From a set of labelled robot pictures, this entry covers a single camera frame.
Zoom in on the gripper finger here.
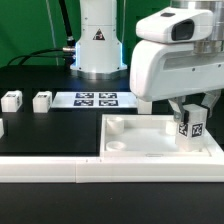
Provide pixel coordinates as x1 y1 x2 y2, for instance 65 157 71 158
168 97 186 124
201 90 221 118

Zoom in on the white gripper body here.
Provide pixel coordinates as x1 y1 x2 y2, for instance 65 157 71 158
130 8 224 101

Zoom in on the white square table top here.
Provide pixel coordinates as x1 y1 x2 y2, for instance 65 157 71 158
100 114 214 157

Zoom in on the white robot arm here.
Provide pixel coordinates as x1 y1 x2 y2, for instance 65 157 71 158
71 0 224 123

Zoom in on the marker plate with tags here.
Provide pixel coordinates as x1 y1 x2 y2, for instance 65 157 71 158
52 92 137 108

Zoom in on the white L-shaped obstacle fence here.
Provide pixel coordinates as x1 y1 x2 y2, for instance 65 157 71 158
0 139 224 183

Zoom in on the white block at left edge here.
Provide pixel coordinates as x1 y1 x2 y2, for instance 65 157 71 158
0 118 4 139

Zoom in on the black cable bundle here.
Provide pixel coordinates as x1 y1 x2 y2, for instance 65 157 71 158
6 0 77 68

